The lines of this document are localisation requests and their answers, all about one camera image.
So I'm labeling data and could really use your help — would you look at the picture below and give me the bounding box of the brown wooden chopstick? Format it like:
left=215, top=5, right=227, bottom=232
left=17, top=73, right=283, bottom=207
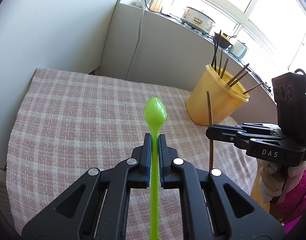
left=220, top=58, right=229, bottom=78
left=227, top=63, right=249, bottom=86
left=205, top=90, right=215, bottom=172
left=229, top=72, right=248, bottom=87
left=217, top=50, right=223, bottom=76
left=242, top=82, right=264, bottom=95

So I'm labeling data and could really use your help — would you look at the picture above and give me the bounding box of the green plastic spoon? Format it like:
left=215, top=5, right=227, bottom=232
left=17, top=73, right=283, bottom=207
left=144, top=97, right=167, bottom=239

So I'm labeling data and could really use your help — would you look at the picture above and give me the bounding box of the black chopstick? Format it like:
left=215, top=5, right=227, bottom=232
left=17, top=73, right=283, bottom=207
left=211, top=31, right=221, bottom=70
left=212, top=41, right=217, bottom=69

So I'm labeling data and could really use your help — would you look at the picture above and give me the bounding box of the pink sleeve forearm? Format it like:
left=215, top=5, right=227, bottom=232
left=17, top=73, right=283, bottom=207
left=276, top=160, right=306, bottom=234

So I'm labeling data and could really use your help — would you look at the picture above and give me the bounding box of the right hand beige glove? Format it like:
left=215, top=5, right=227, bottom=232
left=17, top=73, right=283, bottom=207
left=257, top=159, right=306, bottom=203

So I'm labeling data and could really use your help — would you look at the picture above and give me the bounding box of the yellow plastic container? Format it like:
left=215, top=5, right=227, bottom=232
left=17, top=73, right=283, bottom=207
left=186, top=64, right=250, bottom=126

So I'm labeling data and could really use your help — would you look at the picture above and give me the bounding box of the pink checked cloth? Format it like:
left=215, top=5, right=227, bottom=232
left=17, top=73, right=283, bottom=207
left=6, top=68, right=259, bottom=240

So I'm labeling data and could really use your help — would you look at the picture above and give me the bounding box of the white teal kettle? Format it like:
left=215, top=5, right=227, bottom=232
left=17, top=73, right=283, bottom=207
left=229, top=40, right=248, bottom=60

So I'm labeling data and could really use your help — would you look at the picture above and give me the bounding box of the black clay pot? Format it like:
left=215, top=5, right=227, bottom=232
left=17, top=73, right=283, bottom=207
left=213, top=32, right=233, bottom=49

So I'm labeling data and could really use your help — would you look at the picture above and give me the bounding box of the white counter cabinet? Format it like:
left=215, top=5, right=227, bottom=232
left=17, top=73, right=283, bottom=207
left=96, top=2, right=279, bottom=124

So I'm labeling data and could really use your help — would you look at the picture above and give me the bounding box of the floral white slow cooker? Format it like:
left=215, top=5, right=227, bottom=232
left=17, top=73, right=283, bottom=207
left=180, top=7, right=215, bottom=34

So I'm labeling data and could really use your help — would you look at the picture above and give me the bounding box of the black camera box right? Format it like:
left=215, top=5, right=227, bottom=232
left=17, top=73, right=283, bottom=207
left=272, top=69, right=306, bottom=145

